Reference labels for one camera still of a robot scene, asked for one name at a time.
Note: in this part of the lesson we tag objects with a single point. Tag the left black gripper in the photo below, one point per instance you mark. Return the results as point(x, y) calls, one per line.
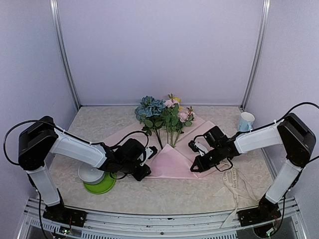
point(139, 176)

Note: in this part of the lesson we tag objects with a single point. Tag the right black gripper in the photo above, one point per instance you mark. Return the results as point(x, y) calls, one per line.
point(203, 166)

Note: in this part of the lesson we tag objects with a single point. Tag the pink wrapping paper sheet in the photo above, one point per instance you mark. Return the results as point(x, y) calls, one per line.
point(169, 163)

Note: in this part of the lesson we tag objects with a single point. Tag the pink fake rose stem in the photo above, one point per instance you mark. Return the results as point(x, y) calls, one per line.
point(183, 119)

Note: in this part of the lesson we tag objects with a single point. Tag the blue fake flower bunch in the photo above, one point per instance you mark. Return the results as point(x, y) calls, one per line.
point(149, 114)

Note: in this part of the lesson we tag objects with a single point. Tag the pale pink fake flower stem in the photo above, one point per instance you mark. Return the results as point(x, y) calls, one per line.
point(168, 115)

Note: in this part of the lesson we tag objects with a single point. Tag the yellow fake flower stem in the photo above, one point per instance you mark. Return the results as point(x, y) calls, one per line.
point(178, 100)

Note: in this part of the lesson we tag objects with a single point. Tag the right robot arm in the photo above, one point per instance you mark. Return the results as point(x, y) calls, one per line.
point(289, 136)

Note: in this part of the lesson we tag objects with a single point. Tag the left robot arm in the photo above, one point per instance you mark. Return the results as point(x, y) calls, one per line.
point(43, 144)

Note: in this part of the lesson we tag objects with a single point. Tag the beige printed ribbon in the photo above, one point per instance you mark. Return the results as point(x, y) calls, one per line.
point(230, 181)

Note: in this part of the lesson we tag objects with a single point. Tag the green plastic plate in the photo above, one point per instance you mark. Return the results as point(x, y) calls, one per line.
point(102, 187)

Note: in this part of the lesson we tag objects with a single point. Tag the white ceramic bowl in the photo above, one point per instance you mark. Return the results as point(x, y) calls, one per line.
point(89, 174)

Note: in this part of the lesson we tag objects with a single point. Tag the light blue mug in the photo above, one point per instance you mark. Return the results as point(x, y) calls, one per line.
point(245, 122)

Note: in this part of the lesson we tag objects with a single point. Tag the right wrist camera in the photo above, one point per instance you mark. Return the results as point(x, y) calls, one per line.
point(198, 147)

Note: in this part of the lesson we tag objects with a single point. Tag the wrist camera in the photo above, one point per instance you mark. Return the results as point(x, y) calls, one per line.
point(198, 147)
point(148, 153)

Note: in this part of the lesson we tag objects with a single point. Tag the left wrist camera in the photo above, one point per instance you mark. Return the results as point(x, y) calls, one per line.
point(148, 153)

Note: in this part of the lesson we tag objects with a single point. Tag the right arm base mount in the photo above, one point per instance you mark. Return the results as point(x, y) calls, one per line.
point(257, 215)

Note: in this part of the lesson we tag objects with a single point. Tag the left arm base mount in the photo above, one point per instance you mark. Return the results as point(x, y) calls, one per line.
point(68, 216)

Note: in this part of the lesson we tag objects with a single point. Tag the front aluminium rail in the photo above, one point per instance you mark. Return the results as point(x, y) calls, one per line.
point(107, 225)

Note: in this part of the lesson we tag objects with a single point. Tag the right aluminium frame post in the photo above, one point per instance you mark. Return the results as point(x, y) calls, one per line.
point(257, 54)

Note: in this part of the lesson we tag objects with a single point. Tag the aluminium frame post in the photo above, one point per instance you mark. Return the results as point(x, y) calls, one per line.
point(257, 54)
point(63, 53)

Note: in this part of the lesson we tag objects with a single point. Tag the left aluminium frame post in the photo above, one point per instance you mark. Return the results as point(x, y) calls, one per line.
point(63, 53)

